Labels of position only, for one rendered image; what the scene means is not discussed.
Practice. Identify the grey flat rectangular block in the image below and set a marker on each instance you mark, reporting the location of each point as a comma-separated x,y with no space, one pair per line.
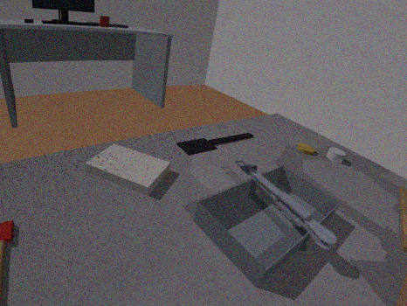
129,168

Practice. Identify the dark grey rectangular tray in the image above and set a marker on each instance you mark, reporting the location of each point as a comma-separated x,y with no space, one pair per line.
252,231

